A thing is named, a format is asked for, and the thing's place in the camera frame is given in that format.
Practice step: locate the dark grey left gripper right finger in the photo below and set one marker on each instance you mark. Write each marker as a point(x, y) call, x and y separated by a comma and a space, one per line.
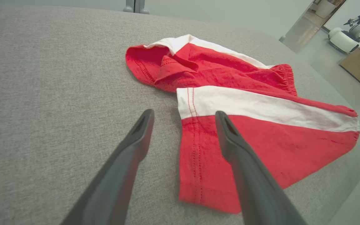
point(255, 187)

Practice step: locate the grey partition post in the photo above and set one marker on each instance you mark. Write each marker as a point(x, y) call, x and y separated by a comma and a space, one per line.
point(136, 6)

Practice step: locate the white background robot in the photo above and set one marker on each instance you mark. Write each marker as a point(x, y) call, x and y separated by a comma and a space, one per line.
point(355, 31)

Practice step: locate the red white-striped shorts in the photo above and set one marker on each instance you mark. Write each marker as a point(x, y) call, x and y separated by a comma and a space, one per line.
point(292, 147)

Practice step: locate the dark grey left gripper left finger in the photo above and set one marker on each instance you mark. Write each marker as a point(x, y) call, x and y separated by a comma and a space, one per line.
point(117, 178)

